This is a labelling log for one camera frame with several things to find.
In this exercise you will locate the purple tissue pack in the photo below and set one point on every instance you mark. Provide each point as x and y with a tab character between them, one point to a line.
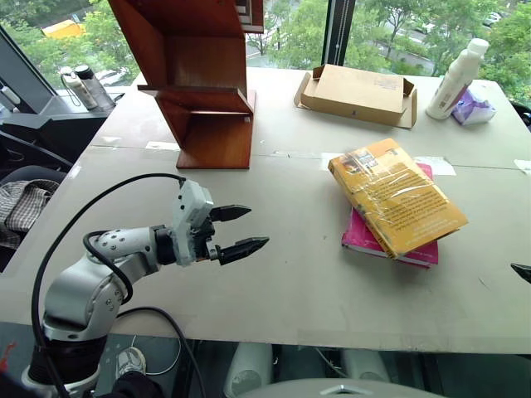
473	111

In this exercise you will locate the dark grey slanted panel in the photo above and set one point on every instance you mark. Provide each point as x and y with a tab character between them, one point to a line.
20	74

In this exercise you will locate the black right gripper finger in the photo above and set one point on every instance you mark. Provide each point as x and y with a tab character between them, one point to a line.
524	271

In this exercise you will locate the white sneaker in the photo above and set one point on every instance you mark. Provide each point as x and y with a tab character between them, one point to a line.
130	361

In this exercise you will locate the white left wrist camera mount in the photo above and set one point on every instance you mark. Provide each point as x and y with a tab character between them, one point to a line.
191	199

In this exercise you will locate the clear bottle with black cap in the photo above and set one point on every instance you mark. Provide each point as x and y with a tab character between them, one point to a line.
96	89

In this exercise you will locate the white paper label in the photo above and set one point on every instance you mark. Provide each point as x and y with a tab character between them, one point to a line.
443	166

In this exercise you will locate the black window post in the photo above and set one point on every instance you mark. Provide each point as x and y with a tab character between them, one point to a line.
338	33

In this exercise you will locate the white plastic bottle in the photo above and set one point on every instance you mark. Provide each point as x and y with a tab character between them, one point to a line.
452	83

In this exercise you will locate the plaid cloth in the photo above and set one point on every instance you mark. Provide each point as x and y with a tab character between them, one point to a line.
22	207

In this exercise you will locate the pink book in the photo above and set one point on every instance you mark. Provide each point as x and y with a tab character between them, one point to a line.
359	237

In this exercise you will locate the dark trouser leg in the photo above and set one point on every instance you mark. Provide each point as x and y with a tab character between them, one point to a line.
132	385

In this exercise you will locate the yellow book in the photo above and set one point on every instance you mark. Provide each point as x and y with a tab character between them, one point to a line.
406	195

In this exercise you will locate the yellow vehicle outside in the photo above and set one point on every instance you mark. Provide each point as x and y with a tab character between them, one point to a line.
62	30

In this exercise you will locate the white rounded shape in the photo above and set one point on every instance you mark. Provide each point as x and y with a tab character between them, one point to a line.
248	369
367	367

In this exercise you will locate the white tape piece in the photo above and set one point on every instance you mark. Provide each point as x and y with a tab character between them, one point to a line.
523	166

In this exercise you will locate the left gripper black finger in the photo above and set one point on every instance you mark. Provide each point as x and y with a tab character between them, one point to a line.
242	248
232	212

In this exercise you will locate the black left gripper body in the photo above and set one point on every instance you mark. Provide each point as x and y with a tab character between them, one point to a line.
205	239

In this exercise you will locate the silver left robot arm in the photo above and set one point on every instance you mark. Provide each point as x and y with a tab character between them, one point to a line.
74	290

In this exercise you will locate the wooden book stand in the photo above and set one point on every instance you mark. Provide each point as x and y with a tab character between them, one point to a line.
207	62

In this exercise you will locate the open cardboard box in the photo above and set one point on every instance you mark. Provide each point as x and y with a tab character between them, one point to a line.
352	91

